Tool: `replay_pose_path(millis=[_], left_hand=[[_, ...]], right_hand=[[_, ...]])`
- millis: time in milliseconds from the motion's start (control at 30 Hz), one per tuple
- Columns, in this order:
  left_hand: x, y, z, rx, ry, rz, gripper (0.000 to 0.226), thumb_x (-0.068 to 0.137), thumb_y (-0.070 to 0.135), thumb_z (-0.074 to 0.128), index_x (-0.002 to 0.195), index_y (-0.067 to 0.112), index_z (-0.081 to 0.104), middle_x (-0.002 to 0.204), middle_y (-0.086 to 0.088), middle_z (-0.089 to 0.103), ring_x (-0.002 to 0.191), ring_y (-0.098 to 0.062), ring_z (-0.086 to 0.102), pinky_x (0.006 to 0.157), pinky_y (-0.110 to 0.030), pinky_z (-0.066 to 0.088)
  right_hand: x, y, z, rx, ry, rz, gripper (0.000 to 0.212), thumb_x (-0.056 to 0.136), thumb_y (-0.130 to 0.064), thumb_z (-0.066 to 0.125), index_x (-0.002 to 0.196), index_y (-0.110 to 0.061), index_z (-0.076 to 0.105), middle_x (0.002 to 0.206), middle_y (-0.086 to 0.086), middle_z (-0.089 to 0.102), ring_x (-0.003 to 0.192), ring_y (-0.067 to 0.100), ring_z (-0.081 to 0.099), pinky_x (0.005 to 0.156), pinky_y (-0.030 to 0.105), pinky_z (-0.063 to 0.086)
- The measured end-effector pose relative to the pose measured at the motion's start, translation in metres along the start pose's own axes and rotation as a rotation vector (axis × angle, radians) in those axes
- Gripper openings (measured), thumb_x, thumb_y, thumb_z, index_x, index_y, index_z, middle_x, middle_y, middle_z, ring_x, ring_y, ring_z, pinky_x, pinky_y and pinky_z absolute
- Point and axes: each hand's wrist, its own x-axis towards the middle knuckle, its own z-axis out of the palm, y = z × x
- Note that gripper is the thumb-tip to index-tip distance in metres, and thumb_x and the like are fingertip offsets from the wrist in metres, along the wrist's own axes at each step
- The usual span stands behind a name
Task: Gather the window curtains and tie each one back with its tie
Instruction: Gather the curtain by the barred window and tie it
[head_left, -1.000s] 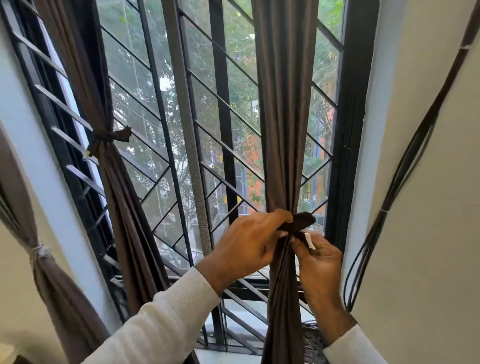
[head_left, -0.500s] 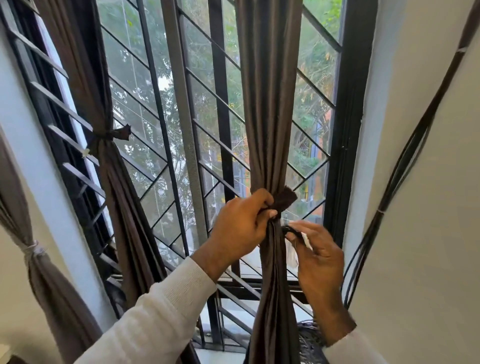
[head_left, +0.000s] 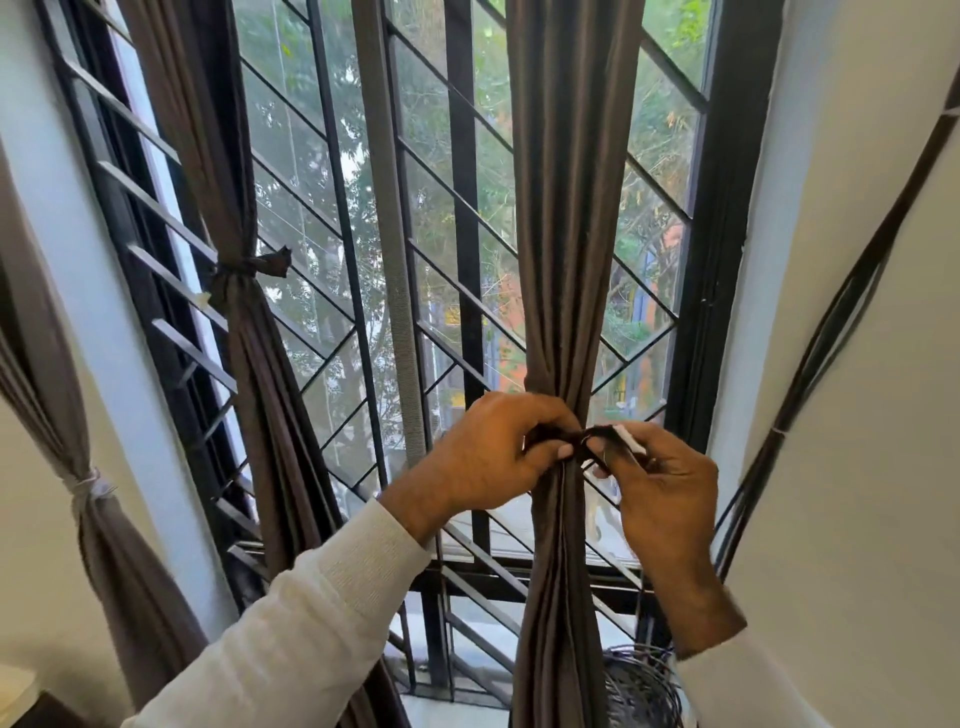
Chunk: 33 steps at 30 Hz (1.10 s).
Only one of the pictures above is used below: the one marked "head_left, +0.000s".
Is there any bundle of black cables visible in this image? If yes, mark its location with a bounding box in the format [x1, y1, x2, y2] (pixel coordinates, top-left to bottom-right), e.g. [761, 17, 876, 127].
[712, 67, 960, 583]

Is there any cream perforated plastic box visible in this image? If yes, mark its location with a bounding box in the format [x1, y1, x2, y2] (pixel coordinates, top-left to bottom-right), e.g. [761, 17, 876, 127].
[0, 663, 40, 725]

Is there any dark grey curtain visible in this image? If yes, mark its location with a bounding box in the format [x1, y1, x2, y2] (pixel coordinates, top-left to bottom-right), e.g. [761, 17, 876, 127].
[116, 0, 410, 728]
[506, 0, 648, 728]

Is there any dark grey curtain tie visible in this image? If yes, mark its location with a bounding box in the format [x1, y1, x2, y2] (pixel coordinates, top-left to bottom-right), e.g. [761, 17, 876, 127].
[208, 245, 294, 309]
[524, 422, 650, 475]

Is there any light grey curtain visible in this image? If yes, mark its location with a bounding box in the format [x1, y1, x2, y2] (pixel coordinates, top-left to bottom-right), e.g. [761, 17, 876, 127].
[0, 142, 210, 710]

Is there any person's right hand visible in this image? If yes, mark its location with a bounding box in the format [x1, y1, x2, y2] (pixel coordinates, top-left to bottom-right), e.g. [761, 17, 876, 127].
[583, 421, 749, 663]

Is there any orange brick building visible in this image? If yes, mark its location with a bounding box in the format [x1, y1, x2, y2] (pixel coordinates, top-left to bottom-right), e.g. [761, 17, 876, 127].
[494, 217, 688, 406]

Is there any person's left forearm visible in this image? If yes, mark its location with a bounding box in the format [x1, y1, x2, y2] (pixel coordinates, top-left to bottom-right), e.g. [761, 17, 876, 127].
[119, 498, 435, 728]

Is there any light grey curtain tie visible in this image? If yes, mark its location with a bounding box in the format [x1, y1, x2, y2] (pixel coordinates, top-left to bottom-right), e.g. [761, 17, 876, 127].
[68, 470, 120, 505]

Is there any person's right forearm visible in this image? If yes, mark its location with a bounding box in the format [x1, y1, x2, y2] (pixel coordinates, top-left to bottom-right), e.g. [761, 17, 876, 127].
[674, 629, 834, 728]

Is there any person's left hand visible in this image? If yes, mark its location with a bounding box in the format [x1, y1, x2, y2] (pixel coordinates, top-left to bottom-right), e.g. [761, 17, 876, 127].
[377, 389, 584, 547]

